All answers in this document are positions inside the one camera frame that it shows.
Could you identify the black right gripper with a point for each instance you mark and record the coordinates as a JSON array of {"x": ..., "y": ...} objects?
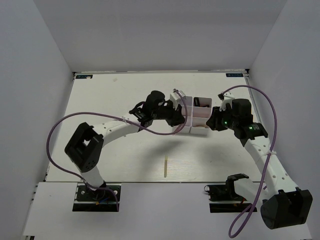
[{"x": 213, "y": 122}]

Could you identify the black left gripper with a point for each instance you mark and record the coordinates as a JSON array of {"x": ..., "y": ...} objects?
[{"x": 176, "y": 118}]

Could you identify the black pink highlighter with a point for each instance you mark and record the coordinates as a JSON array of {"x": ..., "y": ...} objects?
[{"x": 197, "y": 102}]

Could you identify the yellow pen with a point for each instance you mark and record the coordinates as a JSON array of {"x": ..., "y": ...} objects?
[{"x": 165, "y": 166}]

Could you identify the grey eraser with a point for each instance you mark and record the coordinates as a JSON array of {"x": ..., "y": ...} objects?
[{"x": 200, "y": 125}]

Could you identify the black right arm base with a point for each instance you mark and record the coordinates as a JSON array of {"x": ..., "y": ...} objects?
[{"x": 224, "y": 199}]

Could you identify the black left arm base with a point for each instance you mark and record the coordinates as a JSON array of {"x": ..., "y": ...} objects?
[{"x": 100, "y": 201}]

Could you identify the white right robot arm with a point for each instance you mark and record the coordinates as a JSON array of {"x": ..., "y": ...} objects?
[{"x": 282, "y": 203}]

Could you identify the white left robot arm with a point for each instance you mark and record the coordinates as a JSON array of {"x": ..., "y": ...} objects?
[{"x": 87, "y": 142}]

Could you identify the white right organizer tray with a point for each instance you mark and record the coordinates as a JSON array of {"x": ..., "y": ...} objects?
[{"x": 200, "y": 115}]

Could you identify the white organizer tray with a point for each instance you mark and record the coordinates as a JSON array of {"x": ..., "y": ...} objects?
[
  {"x": 200, "y": 115},
  {"x": 187, "y": 114}
]

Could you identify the white left organizer tray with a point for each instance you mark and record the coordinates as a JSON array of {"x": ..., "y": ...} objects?
[{"x": 187, "y": 114}]

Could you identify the right blue table label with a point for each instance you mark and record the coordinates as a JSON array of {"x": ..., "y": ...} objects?
[{"x": 234, "y": 75}]

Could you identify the blue table label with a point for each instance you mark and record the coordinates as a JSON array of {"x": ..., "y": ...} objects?
[
  {"x": 234, "y": 75},
  {"x": 84, "y": 76}
]

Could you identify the left blue table label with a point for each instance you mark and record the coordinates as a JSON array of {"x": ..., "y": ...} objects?
[{"x": 84, "y": 76}]

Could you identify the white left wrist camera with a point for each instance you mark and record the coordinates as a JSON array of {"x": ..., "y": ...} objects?
[{"x": 177, "y": 97}]

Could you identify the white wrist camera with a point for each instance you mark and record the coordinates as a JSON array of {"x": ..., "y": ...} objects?
[
  {"x": 226, "y": 98},
  {"x": 177, "y": 97}
]

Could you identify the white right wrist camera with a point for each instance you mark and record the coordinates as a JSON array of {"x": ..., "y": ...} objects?
[{"x": 226, "y": 98}]

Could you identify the aluminium table edge rail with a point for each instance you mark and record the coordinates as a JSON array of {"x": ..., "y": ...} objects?
[{"x": 251, "y": 93}]

